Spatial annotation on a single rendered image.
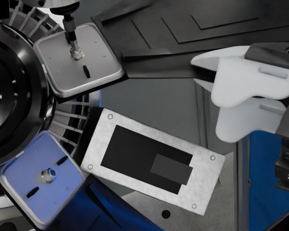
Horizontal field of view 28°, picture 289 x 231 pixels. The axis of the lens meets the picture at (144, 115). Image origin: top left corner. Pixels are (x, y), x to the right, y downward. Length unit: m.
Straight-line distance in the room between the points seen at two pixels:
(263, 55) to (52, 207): 0.22
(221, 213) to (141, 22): 1.35
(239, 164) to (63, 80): 0.85
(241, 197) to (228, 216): 0.44
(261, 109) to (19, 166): 0.21
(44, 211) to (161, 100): 1.14
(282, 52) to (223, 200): 1.44
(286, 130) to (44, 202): 0.22
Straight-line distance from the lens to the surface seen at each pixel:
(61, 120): 0.62
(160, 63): 0.50
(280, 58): 0.45
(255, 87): 0.45
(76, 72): 0.51
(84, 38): 0.55
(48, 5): 0.45
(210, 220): 1.82
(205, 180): 0.65
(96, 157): 0.62
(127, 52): 0.50
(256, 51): 0.46
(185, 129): 1.74
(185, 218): 1.83
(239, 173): 1.33
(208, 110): 1.72
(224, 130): 0.48
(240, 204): 1.42
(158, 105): 1.62
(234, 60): 0.46
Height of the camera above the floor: 1.50
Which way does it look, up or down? 45 degrees down
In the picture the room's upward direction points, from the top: 10 degrees counter-clockwise
